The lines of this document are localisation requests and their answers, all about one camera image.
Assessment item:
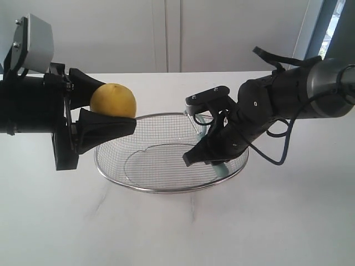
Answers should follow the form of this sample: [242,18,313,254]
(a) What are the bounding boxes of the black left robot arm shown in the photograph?
[1,63,136,171]

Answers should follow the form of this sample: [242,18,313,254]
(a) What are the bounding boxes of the teal handled peeler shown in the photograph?
[184,110,229,178]

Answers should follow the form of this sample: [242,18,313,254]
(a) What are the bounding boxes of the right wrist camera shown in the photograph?
[185,85,230,116]

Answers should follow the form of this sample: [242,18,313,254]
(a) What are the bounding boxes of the black right camera cable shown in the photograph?
[249,47,355,166]

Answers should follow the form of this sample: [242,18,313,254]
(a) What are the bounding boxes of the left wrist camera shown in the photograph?
[3,13,54,73]

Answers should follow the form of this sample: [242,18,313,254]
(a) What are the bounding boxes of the yellow lemon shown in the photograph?
[89,83,136,118]

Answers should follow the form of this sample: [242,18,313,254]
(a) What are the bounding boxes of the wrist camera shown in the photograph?
[3,13,54,73]
[185,85,230,116]

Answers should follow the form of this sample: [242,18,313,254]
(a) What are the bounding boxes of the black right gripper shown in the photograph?
[182,95,275,167]

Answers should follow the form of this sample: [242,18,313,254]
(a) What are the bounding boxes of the oval metal mesh basket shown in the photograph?
[94,112,249,194]

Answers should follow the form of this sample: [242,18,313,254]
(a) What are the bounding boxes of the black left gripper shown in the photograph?
[44,63,136,171]

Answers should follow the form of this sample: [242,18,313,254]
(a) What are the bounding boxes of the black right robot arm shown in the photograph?
[183,59,354,166]

